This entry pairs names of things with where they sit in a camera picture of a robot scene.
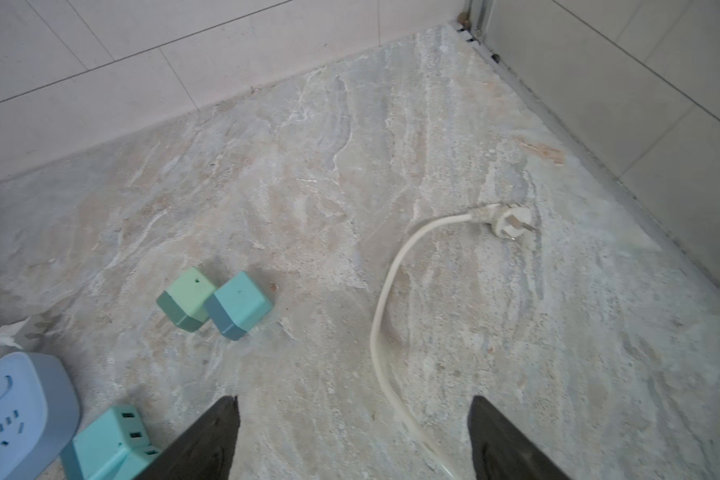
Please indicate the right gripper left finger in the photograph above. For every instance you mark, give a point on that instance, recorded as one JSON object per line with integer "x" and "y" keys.
{"x": 205, "y": 450}

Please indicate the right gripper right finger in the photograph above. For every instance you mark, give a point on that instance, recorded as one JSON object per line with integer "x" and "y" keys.
{"x": 501, "y": 451}

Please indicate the teal plug adapter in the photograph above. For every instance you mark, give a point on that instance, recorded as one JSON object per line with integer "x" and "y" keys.
{"x": 237, "y": 306}
{"x": 114, "y": 446}

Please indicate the green plug adapter far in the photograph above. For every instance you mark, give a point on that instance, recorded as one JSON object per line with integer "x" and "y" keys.
{"x": 183, "y": 301}

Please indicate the blue square power socket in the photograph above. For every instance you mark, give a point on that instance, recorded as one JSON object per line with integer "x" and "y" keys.
{"x": 39, "y": 413}

